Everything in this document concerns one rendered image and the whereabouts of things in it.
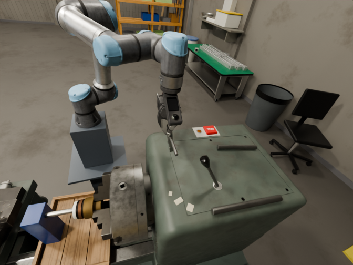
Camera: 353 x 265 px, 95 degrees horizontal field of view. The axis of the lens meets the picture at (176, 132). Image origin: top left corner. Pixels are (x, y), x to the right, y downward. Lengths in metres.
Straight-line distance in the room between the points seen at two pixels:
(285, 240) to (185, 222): 1.80
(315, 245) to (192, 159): 1.97
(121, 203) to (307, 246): 2.09
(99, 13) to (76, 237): 1.00
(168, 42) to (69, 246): 0.94
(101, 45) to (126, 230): 0.59
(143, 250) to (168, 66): 0.82
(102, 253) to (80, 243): 0.12
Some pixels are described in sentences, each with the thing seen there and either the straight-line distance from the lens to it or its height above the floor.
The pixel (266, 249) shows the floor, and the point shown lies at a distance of 2.16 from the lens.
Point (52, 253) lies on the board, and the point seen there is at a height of 0.89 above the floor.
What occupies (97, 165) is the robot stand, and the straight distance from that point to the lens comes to 1.38.
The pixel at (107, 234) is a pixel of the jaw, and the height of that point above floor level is 1.12.
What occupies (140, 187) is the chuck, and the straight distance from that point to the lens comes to 0.66.
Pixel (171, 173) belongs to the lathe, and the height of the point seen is 1.26.
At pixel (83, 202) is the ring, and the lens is 0.82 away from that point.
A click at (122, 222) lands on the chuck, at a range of 0.68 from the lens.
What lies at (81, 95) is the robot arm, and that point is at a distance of 1.05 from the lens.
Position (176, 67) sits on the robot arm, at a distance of 0.51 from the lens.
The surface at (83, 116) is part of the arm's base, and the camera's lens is 1.12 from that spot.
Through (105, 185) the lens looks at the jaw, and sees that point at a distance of 0.77.
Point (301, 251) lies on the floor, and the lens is 2.37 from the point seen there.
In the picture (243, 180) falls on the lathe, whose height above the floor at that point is 1.26.
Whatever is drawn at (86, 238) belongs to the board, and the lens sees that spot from 1.01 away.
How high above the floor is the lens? 1.81
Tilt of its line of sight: 41 degrees down
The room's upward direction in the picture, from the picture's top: 9 degrees clockwise
